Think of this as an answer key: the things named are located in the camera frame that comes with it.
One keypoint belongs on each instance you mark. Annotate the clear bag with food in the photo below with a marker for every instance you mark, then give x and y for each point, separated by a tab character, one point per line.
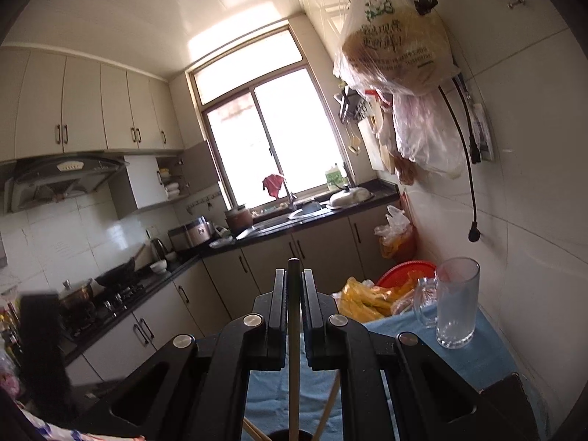
404	303

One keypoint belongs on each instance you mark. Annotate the cream upper wall cabinets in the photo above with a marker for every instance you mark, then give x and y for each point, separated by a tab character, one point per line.
82	105

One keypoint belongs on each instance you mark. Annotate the yellow plastic bag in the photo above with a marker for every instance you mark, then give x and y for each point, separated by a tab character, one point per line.
363	303

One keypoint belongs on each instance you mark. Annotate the red plastic basin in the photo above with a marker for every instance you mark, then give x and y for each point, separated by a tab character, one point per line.
404	272

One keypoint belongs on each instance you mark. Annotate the steel pot with lid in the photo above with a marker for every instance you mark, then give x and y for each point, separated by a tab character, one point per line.
76	296

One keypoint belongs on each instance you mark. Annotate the open cabinet with dishes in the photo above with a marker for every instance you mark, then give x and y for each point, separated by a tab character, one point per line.
147	179

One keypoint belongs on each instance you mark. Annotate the wooden chopstick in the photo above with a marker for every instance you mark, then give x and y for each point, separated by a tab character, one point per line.
251	428
328	405
293	399

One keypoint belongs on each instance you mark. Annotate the printed plastic bag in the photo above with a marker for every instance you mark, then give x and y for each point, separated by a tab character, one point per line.
395	50

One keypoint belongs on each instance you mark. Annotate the brown clay pot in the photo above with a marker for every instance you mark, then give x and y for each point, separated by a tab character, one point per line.
238	220

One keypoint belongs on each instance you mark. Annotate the grey chopstick holder cup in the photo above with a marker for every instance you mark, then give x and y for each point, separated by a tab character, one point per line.
278	436

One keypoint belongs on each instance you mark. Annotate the steel range hood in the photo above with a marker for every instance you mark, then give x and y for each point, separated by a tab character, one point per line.
59	174

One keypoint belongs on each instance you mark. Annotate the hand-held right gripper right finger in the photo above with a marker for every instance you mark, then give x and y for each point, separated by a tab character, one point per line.
310	317

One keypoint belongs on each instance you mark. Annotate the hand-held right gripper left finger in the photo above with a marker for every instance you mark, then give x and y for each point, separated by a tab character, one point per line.
277	317

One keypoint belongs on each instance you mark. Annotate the hanging spatulas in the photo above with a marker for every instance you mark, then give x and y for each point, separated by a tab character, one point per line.
353	140

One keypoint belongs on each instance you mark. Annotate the red cloth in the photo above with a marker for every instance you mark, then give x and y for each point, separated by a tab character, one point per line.
274	185

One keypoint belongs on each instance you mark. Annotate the steel rice cooker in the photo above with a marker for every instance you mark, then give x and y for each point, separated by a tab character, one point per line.
193	234

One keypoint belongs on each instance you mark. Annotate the black kitchen countertop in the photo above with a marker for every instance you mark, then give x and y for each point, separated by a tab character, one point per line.
275	227

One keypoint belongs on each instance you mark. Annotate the steel pot lid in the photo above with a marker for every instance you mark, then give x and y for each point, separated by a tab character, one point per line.
349	197

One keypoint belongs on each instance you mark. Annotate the floral printed cloth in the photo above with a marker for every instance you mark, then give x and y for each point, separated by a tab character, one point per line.
55	429

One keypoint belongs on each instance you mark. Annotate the kitchen window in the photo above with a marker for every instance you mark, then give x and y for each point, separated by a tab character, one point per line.
294	124

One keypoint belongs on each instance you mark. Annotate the brown paper bags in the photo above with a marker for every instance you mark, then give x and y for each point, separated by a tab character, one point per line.
405	170

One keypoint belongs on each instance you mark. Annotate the green bottle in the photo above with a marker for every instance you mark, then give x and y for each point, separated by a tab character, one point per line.
335	178

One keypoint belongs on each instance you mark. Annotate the small plate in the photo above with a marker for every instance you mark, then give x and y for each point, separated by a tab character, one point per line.
221	242

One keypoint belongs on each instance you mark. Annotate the white cutting board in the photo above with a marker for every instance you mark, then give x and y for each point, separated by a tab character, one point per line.
372	142

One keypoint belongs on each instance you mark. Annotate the cream lower cabinets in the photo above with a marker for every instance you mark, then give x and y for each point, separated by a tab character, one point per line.
275	262

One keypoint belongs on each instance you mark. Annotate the black wall rack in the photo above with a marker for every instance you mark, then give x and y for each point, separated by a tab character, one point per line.
351	105

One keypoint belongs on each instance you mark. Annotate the white plastic bag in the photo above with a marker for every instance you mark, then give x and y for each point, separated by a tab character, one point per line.
394	223

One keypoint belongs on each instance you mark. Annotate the clear glass mug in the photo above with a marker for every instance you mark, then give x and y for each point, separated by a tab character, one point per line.
455	308

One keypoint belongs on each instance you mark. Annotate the gas stove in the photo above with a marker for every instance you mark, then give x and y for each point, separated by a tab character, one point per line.
115	301

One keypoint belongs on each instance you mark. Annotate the blue tablecloth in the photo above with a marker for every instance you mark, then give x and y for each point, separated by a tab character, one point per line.
459	370

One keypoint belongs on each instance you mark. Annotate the clear plastic bags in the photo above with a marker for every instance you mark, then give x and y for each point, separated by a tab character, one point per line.
427	133

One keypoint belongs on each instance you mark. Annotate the white bowl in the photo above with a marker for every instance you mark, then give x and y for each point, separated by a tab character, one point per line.
159	266

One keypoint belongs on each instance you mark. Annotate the white power strip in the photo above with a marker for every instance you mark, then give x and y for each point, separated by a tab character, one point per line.
482	131

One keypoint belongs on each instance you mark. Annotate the steel kettle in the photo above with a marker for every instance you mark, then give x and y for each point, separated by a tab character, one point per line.
159	249

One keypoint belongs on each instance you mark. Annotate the dark brown box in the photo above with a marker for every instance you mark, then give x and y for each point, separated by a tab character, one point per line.
507	399

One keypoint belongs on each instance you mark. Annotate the steel sink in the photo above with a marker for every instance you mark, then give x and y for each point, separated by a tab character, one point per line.
285	223

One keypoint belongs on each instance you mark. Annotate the black wok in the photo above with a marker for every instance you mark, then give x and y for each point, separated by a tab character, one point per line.
117	273

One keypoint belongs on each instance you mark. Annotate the condiment bottles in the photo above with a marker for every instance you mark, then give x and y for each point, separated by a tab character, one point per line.
10	340

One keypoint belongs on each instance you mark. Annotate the steel faucet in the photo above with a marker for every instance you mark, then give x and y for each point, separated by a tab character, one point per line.
289	193

